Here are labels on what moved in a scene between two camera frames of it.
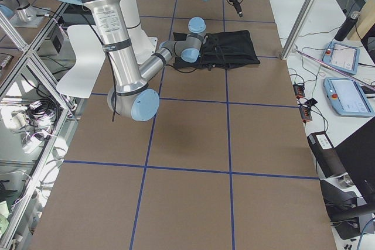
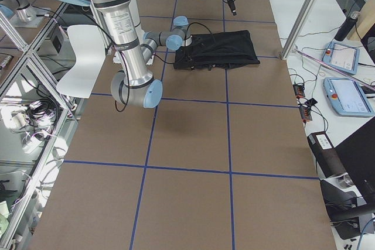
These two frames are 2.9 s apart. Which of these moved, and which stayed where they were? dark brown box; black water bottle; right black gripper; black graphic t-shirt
Moved: right black gripper
Stayed: black graphic t-shirt; black water bottle; dark brown box
